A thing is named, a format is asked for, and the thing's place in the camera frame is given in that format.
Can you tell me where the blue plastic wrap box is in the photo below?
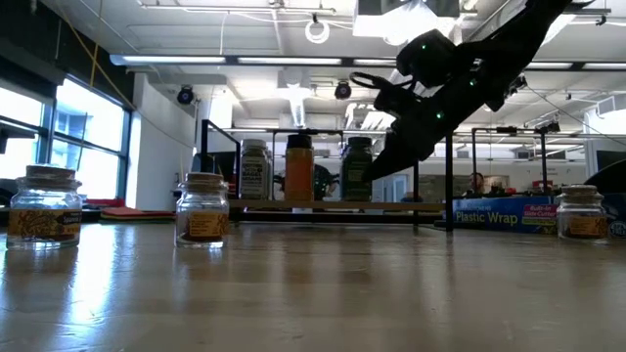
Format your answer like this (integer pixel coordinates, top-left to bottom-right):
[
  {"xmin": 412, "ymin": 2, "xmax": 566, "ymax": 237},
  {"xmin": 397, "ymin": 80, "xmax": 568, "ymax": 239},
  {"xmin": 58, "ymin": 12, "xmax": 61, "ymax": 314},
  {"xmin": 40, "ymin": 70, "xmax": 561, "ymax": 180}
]
[{"xmin": 450, "ymin": 195, "xmax": 626, "ymax": 240}]

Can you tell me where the white lid spice jar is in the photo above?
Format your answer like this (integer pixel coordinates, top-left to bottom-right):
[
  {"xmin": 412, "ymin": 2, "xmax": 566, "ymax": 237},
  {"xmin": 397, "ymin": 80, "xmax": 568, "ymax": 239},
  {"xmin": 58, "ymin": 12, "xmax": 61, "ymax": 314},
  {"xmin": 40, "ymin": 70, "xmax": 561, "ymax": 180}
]
[{"xmin": 239, "ymin": 138, "xmax": 273, "ymax": 201}]

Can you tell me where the green lid spice jar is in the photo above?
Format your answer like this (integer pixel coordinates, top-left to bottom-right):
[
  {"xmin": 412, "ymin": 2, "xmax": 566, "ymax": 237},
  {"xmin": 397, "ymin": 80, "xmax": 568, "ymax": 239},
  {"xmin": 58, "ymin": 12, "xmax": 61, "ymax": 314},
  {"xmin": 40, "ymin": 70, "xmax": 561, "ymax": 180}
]
[{"xmin": 339, "ymin": 136, "xmax": 375, "ymax": 202}]

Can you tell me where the small cork stopper glass jar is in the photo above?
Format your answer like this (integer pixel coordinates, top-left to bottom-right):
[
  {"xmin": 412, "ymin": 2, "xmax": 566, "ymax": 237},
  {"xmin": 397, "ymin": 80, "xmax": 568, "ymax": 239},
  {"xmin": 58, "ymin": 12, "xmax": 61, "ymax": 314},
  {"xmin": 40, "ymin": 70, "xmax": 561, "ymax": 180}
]
[
  {"xmin": 556, "ymin": 184, "xmax": 609, "ymax": 242},
  {"xmin": 174, "ymin": 171, "xmax": 231, "ymax": 249},
  {"xmin": 5, "ymin": 164, "xmax": 84, "ymax": 251}
]

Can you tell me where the window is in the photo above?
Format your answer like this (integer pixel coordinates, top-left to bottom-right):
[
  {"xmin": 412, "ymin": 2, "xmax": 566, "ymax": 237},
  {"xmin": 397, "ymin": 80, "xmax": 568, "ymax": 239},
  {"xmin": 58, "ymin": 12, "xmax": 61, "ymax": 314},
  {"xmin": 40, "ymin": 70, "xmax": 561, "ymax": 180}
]
[{"xmin": 0, "ymin": 77, "xmax": 132, "ymax": 201}]

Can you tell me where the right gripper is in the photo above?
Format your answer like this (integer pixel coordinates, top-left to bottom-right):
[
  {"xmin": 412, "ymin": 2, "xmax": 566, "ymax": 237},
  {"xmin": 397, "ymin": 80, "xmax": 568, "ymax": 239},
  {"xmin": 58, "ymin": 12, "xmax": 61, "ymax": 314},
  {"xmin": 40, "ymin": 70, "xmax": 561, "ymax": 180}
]
[{"xmin": 364, "ymin": 87, "xmax": 470, "ymax": 183}]

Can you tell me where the wooden shelf black metal frame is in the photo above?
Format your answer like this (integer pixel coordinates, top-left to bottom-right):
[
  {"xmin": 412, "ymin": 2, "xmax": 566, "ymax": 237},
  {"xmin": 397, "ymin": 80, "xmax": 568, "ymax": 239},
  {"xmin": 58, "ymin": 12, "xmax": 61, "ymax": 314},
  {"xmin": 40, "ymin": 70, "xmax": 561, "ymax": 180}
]
[{"xmin": 198, "ymin": 118, "xmax": 454, "ymax": 234}]

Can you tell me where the black background rig frame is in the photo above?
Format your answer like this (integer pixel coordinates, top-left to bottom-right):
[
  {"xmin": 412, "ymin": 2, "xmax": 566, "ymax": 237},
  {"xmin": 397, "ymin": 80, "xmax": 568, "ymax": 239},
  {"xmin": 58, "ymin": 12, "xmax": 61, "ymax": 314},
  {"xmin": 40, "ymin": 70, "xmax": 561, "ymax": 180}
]
[{"xmin": 470, "ymin": 119, "xmax": 563, "ymax": 197}]

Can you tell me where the ceiling light bar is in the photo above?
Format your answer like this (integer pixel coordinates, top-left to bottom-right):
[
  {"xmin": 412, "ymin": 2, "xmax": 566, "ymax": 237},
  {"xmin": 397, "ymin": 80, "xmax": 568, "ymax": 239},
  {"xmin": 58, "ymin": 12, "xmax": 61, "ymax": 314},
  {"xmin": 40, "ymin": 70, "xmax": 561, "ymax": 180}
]
[{"xmin": 110, "ymin": 54, "xmax": 343, "ymax": 67}]

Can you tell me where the white cable coil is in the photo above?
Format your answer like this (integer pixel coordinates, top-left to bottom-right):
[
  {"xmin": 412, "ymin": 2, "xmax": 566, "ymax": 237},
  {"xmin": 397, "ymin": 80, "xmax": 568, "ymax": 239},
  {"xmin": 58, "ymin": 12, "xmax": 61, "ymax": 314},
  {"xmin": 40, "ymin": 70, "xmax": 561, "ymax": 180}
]
[{"xmin": 303, "ymin": 13, "xmax": 332, "ymax": 45}]

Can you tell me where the person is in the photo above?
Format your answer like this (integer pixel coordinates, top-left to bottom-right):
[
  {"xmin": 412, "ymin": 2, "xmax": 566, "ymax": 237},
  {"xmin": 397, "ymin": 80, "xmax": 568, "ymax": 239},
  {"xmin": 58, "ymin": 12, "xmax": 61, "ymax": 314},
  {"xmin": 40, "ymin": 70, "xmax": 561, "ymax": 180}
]
[
  {"xmin": 312, "ymin": 163, "xmax": 343, "ymax": 201},
  {"xmin": 467, "ymin": 171, "xmax": 490, "ymax": 197}
]

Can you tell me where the orange spice black lid jar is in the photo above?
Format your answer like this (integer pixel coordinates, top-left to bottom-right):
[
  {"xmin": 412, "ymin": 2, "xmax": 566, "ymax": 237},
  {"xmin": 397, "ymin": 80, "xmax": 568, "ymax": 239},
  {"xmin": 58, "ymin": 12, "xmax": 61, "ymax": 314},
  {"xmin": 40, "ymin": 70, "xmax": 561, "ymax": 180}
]
[{"xmin": 284, "ymin": 133, "xmax": 316, "ymax": 202}]

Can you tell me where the red paper pad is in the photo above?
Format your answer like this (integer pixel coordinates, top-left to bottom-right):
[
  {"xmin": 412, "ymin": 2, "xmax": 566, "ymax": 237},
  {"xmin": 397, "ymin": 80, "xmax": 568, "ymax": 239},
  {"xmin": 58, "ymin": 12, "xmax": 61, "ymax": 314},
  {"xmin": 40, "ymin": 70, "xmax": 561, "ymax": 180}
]
[{"xmin": 100, "ymin": 206, "xmax": 177, "ymax": 221}]

